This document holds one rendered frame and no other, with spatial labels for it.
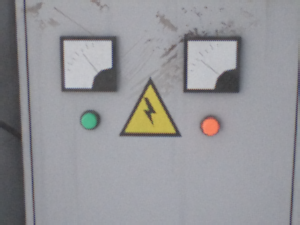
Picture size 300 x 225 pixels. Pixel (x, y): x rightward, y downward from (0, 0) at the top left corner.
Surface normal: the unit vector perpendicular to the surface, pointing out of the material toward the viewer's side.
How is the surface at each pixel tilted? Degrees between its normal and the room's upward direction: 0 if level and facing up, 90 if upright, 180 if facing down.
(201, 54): 90
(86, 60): 90
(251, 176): 90
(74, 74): 90
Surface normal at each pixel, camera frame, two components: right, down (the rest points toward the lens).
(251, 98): -0.04, 0.20
